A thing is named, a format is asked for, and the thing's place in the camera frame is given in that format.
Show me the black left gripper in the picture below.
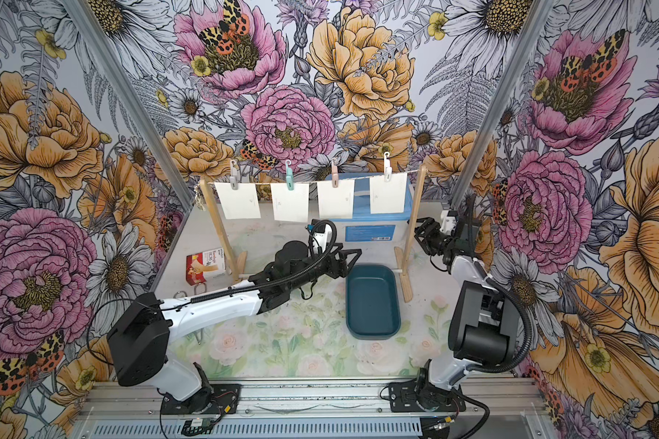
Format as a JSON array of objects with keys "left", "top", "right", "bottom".
[{"left": 288, "top": 241, "right": 362, "bottom": 291}]

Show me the white postcard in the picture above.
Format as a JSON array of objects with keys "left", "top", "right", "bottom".
[
  {"left": 270, "top": 183, "right": 310, "bottom": 223},
  {"left": 369, "top": 173, "right": 407, "bottom": 214},
  {"left": 317, "top": 179, "right": 355, "bottom": 220},
  {"left": 214, "top": 182, "right": 261, "bottom": 221}
]

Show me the pink clothespin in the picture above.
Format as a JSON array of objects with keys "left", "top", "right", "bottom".
[{"left": 331, "top": 158, "right": 340, "bottom": 188}]

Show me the white clothespin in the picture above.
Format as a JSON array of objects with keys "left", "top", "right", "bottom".
[{"left": 383, "top": 152, "right": 393, "bottom": 182}]

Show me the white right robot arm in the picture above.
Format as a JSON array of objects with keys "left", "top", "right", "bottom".
[{"left": 415, "top": 210, "right": 521, "bottom": 391}]

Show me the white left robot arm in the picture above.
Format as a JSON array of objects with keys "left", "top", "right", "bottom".
[{"left": 107, "top": 241, "right": 362, "bottom": 402}]

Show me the white storage box blue lid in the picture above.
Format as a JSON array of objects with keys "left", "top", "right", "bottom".
[{"left": 317, "top": 173, "right": 414, "bottom": 243}]

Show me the teal plastic tray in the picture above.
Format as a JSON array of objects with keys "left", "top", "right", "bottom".
[{"left": 345, "top": 264, "right": 402, "bottom": 340}]

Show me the floral table mat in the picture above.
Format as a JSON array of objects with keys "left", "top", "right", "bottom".
[{"left": 157, "top": 215, "right": 459, "bottom": 379}]

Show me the red white small box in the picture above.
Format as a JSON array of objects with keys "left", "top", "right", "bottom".
[{"left": 185, "top": 248, "right": 226, "bottom": 285}]

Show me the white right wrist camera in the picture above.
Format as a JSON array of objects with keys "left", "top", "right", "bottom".
[{"left": 440, "top": 210, "right": 459, "bottom": 236}]

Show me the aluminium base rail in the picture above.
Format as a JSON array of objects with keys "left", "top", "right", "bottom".
[{"left": 71, "top": 375, "right": 557, "bottom": 438}]

